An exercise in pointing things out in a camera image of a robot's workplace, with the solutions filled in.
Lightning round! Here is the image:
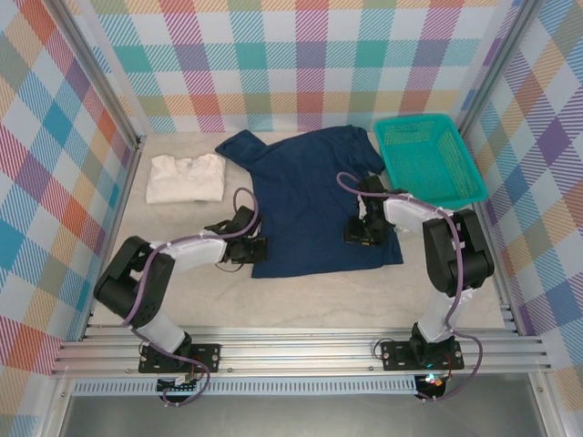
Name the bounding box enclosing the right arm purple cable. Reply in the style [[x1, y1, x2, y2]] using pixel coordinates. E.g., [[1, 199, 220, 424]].
[[335, 171, 485, 404]]

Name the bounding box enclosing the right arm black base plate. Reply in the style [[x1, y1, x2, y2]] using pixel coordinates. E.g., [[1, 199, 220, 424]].
[[380, 340, 465, 371]]

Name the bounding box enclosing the white folded t-shirt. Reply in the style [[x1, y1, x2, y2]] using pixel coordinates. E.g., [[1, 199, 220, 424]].
[[145, 153, 227, 205]]

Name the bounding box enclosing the navy blue t-shirt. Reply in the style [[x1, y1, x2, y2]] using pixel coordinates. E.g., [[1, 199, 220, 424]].
[[214, 125, 405, 279]]

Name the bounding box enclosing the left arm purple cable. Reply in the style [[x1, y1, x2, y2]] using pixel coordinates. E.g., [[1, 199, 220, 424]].
[[121, 188, 261, 408]]

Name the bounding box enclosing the aluminium mounting rail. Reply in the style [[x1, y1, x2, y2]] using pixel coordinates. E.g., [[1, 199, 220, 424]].
[[48, 325, 553, 378]]

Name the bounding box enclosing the aluminium side rail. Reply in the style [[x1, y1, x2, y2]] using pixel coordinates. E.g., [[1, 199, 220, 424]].
[[77, 136, 148, 342], [459, 129, 523, 338]]

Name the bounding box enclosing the white slotted cable duct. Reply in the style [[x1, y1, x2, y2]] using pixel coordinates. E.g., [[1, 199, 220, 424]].
[[71, 375, 419, 396]]

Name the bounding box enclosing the aluminium frame post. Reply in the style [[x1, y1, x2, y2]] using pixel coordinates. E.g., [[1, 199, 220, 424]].
[[47, 0, 148, 151], [455, 0, 543, 137]]

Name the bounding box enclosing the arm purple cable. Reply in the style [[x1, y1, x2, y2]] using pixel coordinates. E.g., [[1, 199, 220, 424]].
[[121, 188, 261, 408], [335, 171, 485, 404]]

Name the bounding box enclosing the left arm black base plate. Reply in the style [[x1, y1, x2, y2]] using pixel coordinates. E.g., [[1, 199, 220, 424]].
[[138, 343, 223, 375]]

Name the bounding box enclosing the grey metal panel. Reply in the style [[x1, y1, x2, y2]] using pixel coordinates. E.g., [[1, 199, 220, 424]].
[[57, 393, 547, 437]]

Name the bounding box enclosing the teal plastic mesh basket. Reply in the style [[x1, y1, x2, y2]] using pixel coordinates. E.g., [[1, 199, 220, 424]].
[[373, 113, 488, 212]]

